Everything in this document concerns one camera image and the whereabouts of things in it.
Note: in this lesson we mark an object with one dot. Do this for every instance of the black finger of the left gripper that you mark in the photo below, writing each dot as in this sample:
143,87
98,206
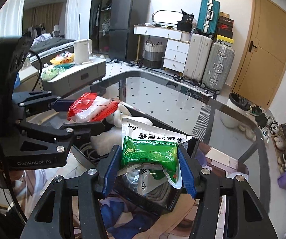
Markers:
87,129
41,101

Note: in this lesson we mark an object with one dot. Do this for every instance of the person's left hand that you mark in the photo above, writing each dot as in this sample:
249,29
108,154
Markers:
5,171

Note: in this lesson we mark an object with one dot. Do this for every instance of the white drawer desk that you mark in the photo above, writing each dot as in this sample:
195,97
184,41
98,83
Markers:
177,45

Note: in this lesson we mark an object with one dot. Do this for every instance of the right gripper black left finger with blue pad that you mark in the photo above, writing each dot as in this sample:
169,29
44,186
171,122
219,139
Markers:
52,216

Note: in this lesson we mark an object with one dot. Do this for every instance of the white plush pillow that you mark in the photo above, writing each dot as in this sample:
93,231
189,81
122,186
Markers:
104,142

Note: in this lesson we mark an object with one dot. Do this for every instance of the black cardboard box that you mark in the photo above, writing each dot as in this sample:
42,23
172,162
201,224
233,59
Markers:
157,207

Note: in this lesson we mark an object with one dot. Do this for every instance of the grey tv cabinet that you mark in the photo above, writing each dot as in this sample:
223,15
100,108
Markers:
65,83

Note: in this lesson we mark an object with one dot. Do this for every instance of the black refrigerator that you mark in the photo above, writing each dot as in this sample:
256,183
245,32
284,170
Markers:
125,15

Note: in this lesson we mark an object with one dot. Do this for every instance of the red white tissue pack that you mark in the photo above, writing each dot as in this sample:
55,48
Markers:
91,108

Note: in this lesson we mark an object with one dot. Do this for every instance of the white trash bin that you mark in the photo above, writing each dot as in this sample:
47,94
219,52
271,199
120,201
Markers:
238,104

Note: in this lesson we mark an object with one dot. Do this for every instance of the green white medicine packet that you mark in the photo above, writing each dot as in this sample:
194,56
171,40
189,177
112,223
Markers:
146,144
150,180

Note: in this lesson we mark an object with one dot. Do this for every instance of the white blue plush toy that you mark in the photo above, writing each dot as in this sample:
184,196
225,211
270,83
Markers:
122,112

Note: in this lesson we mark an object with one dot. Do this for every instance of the woven laundry basket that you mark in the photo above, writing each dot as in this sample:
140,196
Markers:
153,54

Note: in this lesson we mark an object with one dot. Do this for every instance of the white electric kettle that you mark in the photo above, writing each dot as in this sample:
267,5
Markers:
82,50

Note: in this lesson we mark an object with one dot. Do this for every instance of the silver suitcase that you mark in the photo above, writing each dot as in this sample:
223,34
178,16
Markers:
217,67

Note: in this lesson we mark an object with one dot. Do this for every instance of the wooden door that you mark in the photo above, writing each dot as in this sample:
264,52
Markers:
263,61

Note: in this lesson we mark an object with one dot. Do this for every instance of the teal suitcase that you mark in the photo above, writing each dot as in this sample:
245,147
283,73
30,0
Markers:
208,18

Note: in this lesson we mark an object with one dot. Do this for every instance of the white suitcase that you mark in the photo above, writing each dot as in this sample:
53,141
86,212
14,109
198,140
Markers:
197,56

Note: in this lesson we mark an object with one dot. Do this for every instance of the stack of shoe boxes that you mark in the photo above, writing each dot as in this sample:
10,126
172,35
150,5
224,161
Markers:
225,29

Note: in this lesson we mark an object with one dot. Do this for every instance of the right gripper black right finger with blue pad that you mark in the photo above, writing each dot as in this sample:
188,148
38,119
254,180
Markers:
245,216

